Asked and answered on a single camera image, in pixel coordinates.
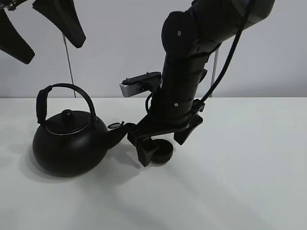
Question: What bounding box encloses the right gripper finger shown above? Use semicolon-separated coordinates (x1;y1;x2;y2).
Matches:
136;141;159;167
174;115;203;145

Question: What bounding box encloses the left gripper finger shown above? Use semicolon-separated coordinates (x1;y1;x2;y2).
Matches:
33;0;86;47
0;11;35;64

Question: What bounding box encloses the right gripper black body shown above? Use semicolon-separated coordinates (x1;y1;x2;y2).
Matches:
128;95;204;146

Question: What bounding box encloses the small black teacup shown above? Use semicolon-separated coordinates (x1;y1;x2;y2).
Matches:
151;139;174;164

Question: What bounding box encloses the black kettle teapot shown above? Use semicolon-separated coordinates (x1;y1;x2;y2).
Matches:
32;83;135;177

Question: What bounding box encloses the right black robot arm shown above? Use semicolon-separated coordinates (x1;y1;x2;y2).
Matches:
121;0;274;166

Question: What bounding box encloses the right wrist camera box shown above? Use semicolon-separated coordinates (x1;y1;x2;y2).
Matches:
120;72;161;98

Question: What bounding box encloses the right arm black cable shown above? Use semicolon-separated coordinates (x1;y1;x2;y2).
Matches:
200;0;257;104

